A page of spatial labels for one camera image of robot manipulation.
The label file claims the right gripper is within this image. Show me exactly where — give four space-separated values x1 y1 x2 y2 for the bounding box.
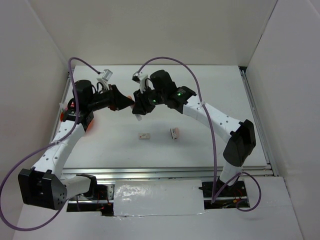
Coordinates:
132 84 166 116

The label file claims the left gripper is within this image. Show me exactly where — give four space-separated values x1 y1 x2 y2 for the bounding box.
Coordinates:
87 84 134 112

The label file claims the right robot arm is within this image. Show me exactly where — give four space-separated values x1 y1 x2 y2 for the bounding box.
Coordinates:
132 70 256 196

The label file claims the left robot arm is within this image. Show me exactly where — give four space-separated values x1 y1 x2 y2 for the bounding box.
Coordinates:
18 80 134 210

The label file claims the staples box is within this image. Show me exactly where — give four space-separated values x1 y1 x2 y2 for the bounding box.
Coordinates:
138 133 151 140

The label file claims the orange round pen holder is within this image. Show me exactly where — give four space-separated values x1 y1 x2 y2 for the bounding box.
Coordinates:
60 111 94 132

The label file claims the pink mini stapler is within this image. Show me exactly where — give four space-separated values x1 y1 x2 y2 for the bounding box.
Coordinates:
170 127 179 140

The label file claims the white cover sheet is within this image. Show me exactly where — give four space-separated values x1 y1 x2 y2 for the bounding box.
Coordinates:
113 179 205 217

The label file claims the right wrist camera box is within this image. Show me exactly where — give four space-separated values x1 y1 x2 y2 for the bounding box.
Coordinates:
132 71 149 93

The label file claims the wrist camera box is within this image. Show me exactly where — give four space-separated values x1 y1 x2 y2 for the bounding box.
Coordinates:
96 69 113 89
132 71 149 93

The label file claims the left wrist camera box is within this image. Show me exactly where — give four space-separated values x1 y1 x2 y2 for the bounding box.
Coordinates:
96 69 113 89

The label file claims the aluminium left rail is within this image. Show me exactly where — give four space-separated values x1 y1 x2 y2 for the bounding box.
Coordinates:
50 72 70 141

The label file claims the aluminium rail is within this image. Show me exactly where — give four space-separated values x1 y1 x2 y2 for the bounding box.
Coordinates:
50 72 70 141
62 166 273 181
238 66 280 177

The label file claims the aluminium front rail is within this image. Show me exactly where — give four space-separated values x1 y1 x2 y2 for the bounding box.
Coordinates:
62 166 273 181

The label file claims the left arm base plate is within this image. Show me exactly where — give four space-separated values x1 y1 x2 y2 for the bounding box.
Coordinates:
66 184 115 217

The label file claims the aluminium right rail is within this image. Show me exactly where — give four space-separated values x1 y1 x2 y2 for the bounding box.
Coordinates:
238 66 280 177

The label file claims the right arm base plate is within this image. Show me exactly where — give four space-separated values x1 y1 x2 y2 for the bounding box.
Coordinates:
198 180 250 210

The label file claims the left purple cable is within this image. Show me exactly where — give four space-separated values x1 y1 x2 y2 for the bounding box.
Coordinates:
0 57 101 231

